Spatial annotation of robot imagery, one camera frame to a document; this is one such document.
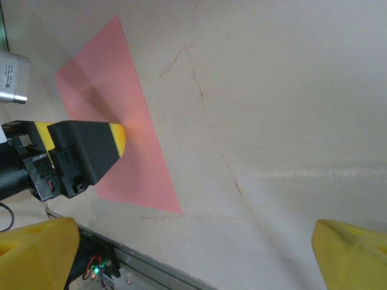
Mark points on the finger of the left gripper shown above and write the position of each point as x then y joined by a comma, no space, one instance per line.
43,136
87,148

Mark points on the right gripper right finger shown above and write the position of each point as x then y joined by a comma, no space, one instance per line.
353,259

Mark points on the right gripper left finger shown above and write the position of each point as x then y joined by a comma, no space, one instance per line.
33,256

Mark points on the pink paper sheet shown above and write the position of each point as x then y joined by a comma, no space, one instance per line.
115,75

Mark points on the pale green square container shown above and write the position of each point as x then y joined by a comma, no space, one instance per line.
2,24

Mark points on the small black controller board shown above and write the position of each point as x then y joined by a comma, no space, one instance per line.
94,269

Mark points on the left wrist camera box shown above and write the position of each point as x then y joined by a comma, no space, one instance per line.
13,78

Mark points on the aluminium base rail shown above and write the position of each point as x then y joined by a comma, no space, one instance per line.
145,266

